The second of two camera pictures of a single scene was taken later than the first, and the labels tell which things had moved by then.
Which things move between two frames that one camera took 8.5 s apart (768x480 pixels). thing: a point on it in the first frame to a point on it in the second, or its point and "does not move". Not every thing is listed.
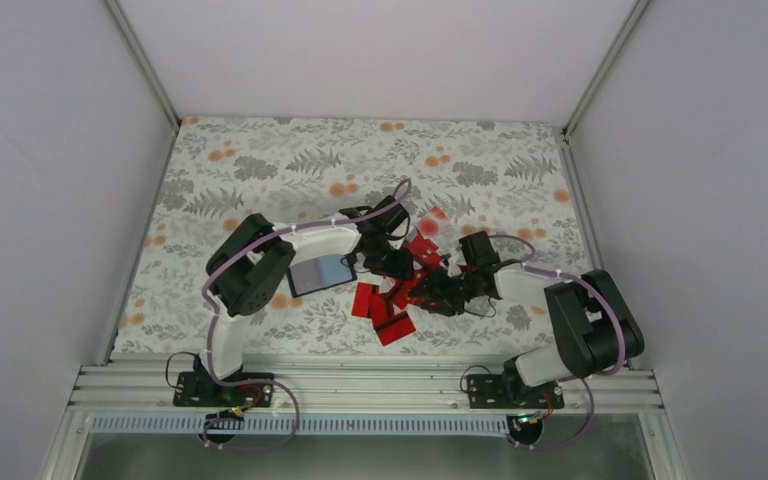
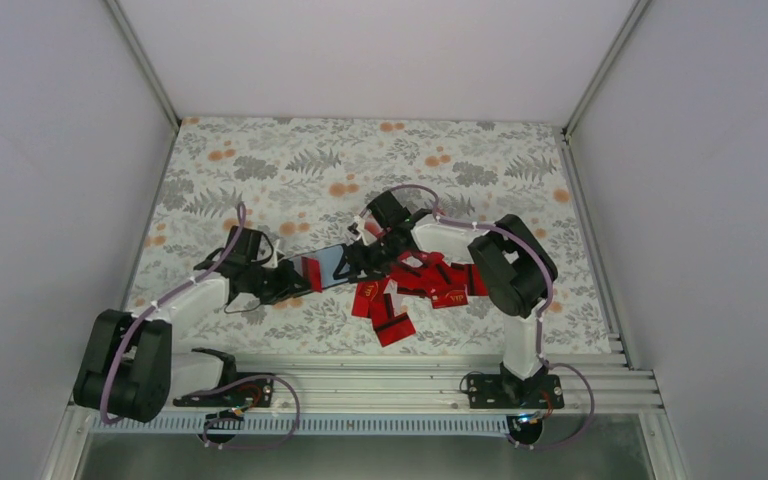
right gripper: x=436 y=281 to x=353 y=251
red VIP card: x=400 y=292 to x=368 y=292
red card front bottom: x=398 y=326 does not move
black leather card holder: x=318 y=273 does not move
